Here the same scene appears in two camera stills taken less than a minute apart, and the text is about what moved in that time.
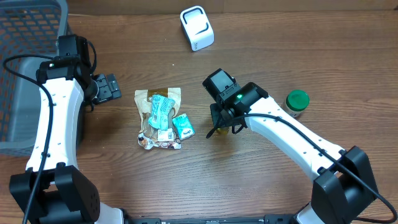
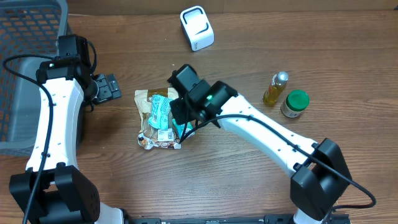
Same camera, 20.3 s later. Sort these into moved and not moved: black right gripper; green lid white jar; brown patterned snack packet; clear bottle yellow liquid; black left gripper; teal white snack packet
Moved: clear bottle yellow liquid; black right gripper
Not moved: teal white snack packet; brown patterned snack packet; green lid white jar; black left gripper
